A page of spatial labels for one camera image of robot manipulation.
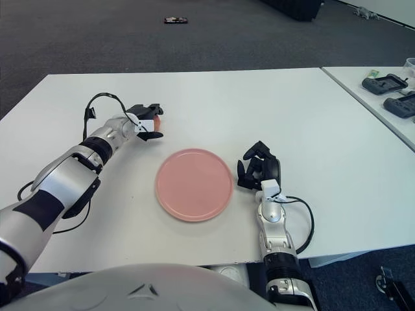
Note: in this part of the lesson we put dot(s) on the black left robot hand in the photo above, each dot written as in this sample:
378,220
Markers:
144,111

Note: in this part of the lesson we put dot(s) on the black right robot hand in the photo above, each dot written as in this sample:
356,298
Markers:
272,168

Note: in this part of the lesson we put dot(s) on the red yellow apple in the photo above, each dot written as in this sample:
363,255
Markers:
157,123

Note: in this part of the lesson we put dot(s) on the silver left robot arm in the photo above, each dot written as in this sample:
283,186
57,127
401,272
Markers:
65,184

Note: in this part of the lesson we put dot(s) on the pink round plate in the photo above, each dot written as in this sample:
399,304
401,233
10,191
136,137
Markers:
194,184

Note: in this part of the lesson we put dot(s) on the small dark floor object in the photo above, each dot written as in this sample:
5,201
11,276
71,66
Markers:
176,20

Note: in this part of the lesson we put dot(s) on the silver robot hip part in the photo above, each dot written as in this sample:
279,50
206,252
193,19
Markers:
230,272

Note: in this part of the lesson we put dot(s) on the small green packet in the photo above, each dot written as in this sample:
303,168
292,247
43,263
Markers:
373,73

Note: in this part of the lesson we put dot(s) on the dark grey handheld controller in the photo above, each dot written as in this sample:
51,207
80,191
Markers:
402,105
386,84

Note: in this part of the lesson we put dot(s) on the black box on floor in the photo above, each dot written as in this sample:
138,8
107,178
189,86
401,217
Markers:
298,9

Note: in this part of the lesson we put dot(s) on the clear plastic cup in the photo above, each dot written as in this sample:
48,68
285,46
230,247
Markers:
411,66

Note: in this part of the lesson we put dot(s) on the silver robot torso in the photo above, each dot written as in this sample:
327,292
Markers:
146,288

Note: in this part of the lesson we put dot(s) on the grey toy figure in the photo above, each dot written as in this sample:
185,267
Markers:
364,12

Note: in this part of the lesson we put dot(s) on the black caster wheel frame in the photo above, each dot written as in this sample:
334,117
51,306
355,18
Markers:
384,282

